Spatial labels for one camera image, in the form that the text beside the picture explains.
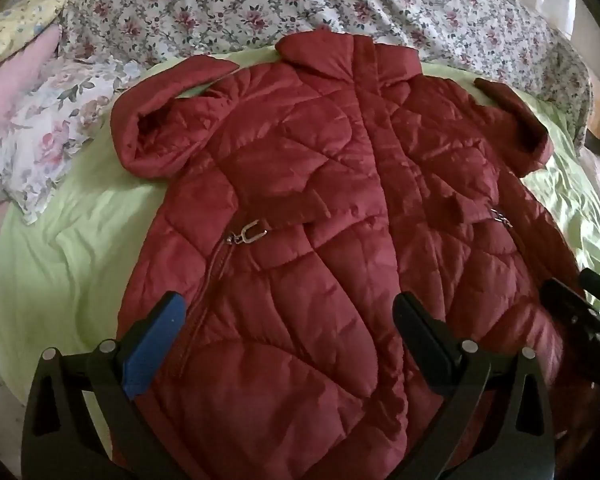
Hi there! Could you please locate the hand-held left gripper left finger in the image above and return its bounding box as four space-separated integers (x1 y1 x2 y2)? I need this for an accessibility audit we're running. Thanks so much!
21 290 191 480

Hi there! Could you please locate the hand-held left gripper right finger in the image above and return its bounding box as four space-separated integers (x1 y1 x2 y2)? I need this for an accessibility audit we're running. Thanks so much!
392 291 556 480

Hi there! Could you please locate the red quilted jacket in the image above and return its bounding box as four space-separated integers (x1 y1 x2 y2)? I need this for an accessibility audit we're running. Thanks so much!
111 25 600 480

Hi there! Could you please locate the light green bed sheet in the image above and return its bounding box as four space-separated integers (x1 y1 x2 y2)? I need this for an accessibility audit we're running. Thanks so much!
0 42 600 441

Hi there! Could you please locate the pastel floral pillow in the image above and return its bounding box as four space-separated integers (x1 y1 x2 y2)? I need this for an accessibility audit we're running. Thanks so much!
0 57 141 226

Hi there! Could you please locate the pink cloth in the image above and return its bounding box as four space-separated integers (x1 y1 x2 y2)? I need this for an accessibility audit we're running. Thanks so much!
0 25 63 136

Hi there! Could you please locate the white rose print duvet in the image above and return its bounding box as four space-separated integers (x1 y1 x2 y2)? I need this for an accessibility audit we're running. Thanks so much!
57 0 596 151

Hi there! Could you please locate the yellow floral pillow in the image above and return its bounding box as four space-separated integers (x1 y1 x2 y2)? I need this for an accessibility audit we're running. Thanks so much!
0 0 76 76

